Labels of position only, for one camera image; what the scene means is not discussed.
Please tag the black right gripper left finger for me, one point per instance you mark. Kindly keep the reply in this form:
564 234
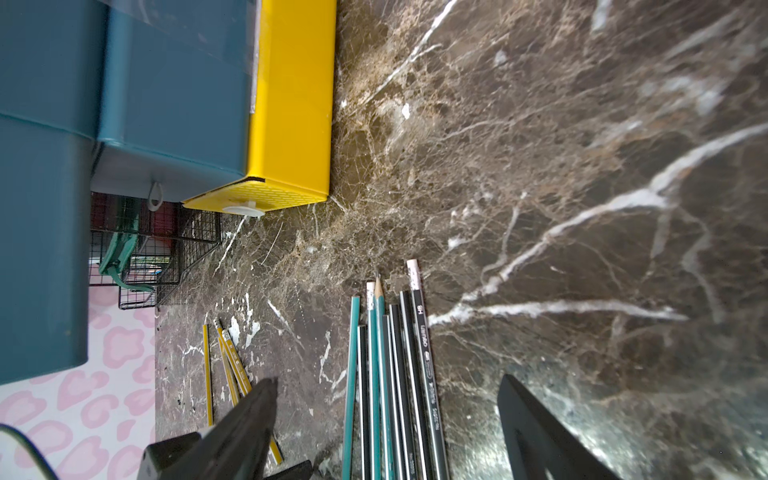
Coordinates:
236 447

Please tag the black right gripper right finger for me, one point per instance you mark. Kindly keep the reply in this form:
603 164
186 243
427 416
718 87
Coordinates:
538 445

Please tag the teal drawer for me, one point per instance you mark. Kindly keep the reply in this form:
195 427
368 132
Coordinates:
51 69

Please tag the yellow drawer cabinet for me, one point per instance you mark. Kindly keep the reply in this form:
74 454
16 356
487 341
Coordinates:
289 144

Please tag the teal drawer cabinet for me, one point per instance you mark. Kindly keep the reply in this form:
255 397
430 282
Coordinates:
175 97

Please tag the yellow pencil bundle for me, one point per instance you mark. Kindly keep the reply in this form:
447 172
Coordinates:
233 383

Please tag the green pencil bundle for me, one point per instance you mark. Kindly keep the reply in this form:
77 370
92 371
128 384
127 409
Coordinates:
393 426

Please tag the black wire file rack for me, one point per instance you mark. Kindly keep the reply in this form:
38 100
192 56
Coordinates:
172 239

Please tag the green stool frame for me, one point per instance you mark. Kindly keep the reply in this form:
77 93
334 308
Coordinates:
116 259

